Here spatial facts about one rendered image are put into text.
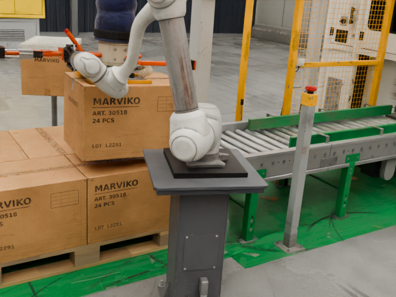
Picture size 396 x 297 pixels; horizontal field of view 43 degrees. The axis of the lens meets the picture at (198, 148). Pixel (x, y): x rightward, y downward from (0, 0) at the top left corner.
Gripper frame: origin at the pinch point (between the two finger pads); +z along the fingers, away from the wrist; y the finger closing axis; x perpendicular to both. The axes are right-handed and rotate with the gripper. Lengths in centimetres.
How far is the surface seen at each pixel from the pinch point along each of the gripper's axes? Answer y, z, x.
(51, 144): 63, 42, 3
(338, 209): 111, -30, 190
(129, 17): -19.9, -10.1, 30.8
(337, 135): 56, -21, 186
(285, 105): 50, 43, 193
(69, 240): 97, -18, -5
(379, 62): 17, 43, 297
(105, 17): -19.0, -7.0, 18.8
